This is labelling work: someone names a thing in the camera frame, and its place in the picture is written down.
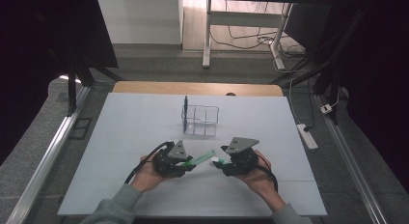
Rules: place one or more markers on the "aluminium floor rail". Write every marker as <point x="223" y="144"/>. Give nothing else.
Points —
<point x="48" y="156"/>
<point x="350" y="162"/>

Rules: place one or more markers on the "black metal stand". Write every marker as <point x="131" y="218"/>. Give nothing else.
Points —
<point x="326" y="76"/>
<point x="72" y="89"/>

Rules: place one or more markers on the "blue pen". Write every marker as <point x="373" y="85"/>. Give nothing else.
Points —
<point x="185" y="105"/>

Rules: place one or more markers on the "green highlighter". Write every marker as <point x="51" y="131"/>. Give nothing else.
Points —
<point x="202" y="158"/>

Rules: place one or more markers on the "small white adapter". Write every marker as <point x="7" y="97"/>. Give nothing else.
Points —
<point x="326" y="108"/>

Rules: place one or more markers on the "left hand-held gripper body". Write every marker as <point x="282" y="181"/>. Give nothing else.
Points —
<point x="170" y="161"/>

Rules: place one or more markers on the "white glue stick green label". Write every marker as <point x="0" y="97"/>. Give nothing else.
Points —
<point x="220" y="160"/>

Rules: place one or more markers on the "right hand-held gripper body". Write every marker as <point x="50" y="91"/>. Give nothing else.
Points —
<point x="242" y="159"/>

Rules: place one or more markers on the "person's left hand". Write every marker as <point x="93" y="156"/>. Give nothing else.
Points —
<point x="146" y="179"/>

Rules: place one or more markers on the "white table cover sheet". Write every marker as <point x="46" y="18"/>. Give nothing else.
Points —
<point x="128" y="121"/>

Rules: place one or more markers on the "white power strip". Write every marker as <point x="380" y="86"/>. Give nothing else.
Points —
<point x="307" y="137"/>

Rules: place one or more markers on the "wooden table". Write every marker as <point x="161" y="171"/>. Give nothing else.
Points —
<point x="193" y="88"/>

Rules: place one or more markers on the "clear plastic desk organizer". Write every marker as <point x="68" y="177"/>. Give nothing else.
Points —
<point x="205" y="127"/>

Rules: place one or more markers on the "white-framed desk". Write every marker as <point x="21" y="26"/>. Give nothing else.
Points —
<point x="244" y="18"/>

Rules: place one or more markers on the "person's right hand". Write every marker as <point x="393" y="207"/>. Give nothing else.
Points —
<point x="260" y="182"/>

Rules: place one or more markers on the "black curtain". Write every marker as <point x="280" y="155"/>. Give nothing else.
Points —
<point x="376" y="72"/>
<point x="38" y="56"/>

